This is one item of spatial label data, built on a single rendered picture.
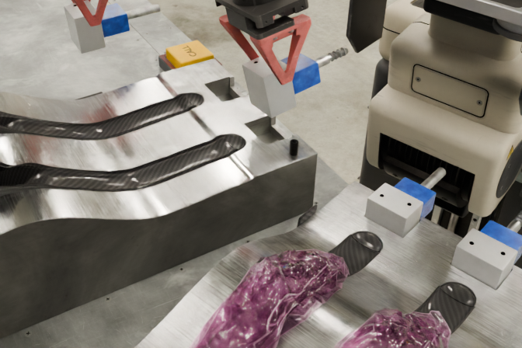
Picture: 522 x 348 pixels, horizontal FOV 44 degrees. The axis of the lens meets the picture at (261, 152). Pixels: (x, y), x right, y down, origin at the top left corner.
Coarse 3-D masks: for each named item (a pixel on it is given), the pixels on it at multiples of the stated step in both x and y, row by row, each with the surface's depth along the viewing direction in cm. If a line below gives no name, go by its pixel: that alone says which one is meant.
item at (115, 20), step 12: (72, 12) 89; (108, 12) 92; (120, 12) 92; (132, 12) 94; (144, 12) 95; (72, 24) 90; (84, 24) 89; (108, 24) 91; (120, 24) 92; (72, 36) 92; (84, 36) 90; (96, 36) 91; (108, 36) 92; (84, 48) 91; (96, 48) 92
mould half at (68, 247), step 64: (192, 64) 92; (192, 128) 80; (64, 192) 65; (128, 192) 70; (192, 192) 71; (256, 192) 74; (0, 256) 60; (64, 256) 64; (128, 256) 69; (192, 256) 74; (0, 320) 64
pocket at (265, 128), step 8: (256, 120) 82; (264, 120) 82; (272, 120) 83; (256, 128) 82; (264, 128) 83; (272, 128) 83; (256, 136) 83; (264, 136) 83; (272, 136) 83; (280, 136) 82; (288, 136) 81
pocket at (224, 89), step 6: (222, 78) 89; (228, 78) 90; (234, 78) 90; (204, 84) 88; (210, 84) 89; (216, 84) 89; (222, 84) 90; (228, 84) 90; (234, 84) 90; (216, 90) 90; (222, 90) 90; (228, 90) 91; (234, 90) 90; (222, 96) 90; (228, 96) 91; (234, 96) 90; (240, 96) 88; (222, 102) 89
